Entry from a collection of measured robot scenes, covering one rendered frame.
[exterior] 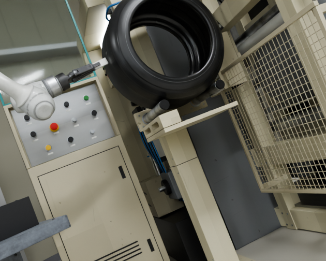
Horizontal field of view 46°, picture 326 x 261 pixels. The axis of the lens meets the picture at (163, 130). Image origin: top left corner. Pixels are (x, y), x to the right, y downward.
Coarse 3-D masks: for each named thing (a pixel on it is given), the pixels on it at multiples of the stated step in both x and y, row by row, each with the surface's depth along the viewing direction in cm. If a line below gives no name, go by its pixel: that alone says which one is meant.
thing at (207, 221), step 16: (112, 0) 204; (144, 32) 205; (144, 48) 204; (176, 144) 200; (176, 160) 199; (192, 160) 201; (176, 176) 205; (192, 176) 200; (192, 192) 199; (208, 192) 201; (192, 208) 198; (208, 208) 199; (208, 224) 198; (224, 224) 200; (208, 240) 197; (224, 240) 199; (208, 256) 204; (224, 256) 198
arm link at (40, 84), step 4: (28, 84) 160; (32, 84) 158; (36, 84) 158; (40, 84) 159; (44, 84) 160; (40, 88) 156; (44, 88) 159; (48, 92) 160; (12, 100) 156; (12, 104) 156; (16, 108) 157; (20, 112) 159; (24, 112) 160
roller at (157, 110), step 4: (164, 100) 163; (160, 104) 162; (164, 104) 163; (168, 104) 163; (156, 108) 168; (160, 108) 163; (164, 108) 163; (148, 112) 187; (152, 112) 176; (156, 112) 171; (160, 112) 169; (144, 116) 194; (148, 116) 185; (152, 116) 180; (156, 116) 177; (144, 120) 194; (148, 120) 190; (152, 120) 189
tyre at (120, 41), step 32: (128, 0) 168; (160, 0) 188; (192, 0) 176; (128, 32) 163; (192, 32) 200; (128, 64) 161; (192, 64) 200; (128, 96) 178; (160, 96) 166; (192, 96) 172
